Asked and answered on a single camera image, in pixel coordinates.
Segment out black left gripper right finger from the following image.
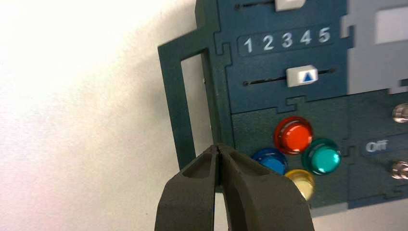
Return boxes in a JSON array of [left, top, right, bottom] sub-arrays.
[[218, 142, 315, 231]]

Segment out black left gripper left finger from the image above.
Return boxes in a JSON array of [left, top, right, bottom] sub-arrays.
[[154, 144, 221, 231]]

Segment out dark teal grey control box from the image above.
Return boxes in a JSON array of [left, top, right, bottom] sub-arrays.
[[157, 0, 408, 218]]

